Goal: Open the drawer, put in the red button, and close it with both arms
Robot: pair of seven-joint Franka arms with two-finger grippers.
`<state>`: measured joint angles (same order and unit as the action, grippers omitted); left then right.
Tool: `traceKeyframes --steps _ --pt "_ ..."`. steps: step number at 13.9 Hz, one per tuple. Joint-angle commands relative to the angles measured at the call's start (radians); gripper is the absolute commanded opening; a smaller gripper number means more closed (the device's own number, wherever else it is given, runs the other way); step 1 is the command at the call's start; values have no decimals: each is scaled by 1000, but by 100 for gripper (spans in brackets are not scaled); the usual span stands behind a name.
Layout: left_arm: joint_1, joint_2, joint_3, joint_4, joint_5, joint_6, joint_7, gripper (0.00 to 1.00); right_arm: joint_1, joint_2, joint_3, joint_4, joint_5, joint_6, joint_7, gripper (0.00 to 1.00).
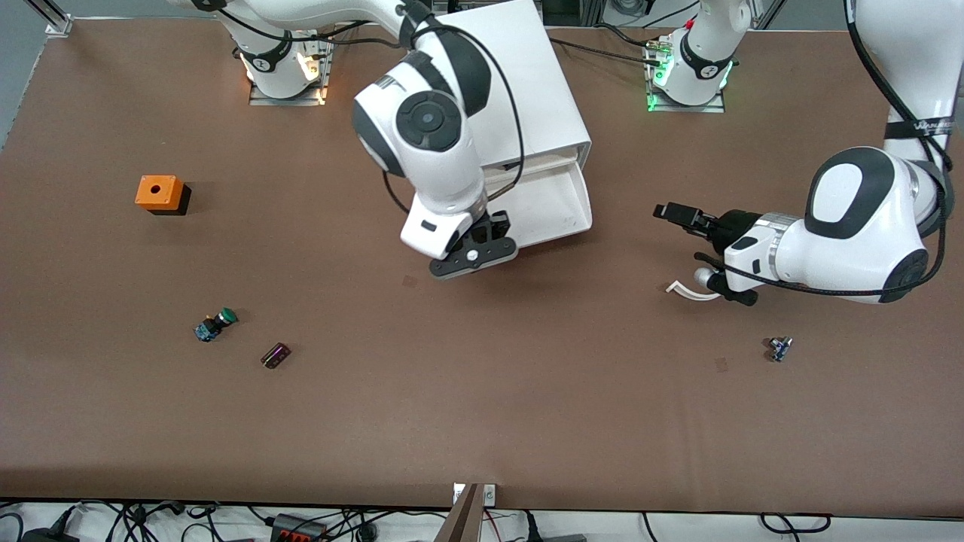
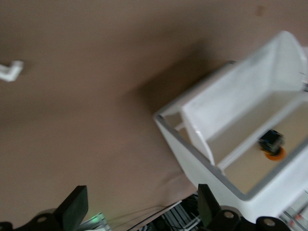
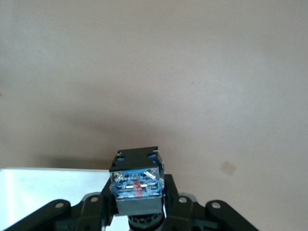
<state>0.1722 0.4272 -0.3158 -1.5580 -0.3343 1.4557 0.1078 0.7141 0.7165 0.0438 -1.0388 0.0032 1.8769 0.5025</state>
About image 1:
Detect white drawer cabinet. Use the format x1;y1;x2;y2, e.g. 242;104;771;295
433;0;593;178

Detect green push button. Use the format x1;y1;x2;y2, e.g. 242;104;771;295
194;307;239;343

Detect white curved plastic arc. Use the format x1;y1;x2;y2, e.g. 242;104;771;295
666;280;722;302

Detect black floor plug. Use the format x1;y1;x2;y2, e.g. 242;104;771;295
523;512;588;542

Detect orange box with hole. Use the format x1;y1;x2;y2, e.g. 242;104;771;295
135;175;192;217

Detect black red power strip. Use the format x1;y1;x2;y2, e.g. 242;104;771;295
270;513;330;542

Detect aluminium corner profile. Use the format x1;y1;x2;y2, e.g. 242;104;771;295
26;0;74;37

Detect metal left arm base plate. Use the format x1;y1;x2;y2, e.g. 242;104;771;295
645;34;728;114

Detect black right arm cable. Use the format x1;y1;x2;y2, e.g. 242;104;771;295
226;4;525;219

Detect black base power cable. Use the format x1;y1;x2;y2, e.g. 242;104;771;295
548;23;667;69

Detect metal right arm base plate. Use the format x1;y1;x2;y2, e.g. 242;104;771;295
249;30;334;107

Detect brown camera post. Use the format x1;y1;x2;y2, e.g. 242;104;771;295
433;483;483;542

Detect black looped floor cable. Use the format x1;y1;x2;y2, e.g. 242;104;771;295
759;513;834;534

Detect tangled black floor cables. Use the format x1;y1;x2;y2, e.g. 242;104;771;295
0;501;453;542

